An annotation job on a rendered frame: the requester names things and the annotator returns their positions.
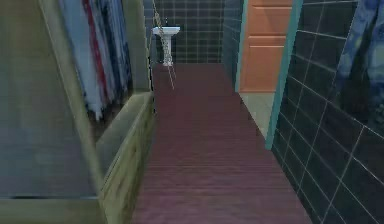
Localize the olive green bathtub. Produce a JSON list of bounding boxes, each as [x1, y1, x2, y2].
[[0, 0, 157, 224]]

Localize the orange room door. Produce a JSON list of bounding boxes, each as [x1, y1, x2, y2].
[[238, 0, 294, 94]]

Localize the striped blue shower curtain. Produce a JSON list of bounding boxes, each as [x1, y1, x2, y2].
[[59, 0, 134, 122]]

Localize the white pedestal sink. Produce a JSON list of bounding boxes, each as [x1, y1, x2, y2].
[[152, 26, 181, 67]]

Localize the blue framed wall picture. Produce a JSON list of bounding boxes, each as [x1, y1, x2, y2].
[[331, 0, 384, 137]]

